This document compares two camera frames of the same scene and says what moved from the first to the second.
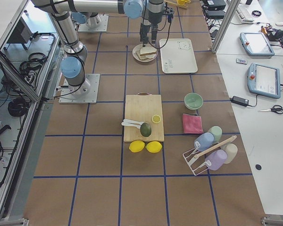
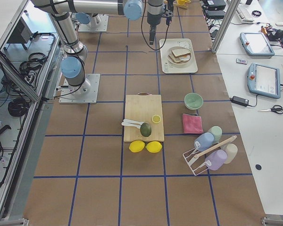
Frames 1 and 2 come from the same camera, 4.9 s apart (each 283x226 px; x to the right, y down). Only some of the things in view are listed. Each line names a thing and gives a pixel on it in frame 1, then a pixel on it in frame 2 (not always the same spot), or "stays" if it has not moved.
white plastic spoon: x=129 y=124 stays
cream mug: x=231 y=150 stays
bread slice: x=145 y=53 -> x=176 y=60
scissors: x=277 y=108 stays
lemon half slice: x=156 y=118 stays
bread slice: x=146 y=50 -> x=179 y=52
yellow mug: x=182 y=2 stays
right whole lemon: x=153 y=147 stays
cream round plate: x=137 y=48 -> x=180 y=56
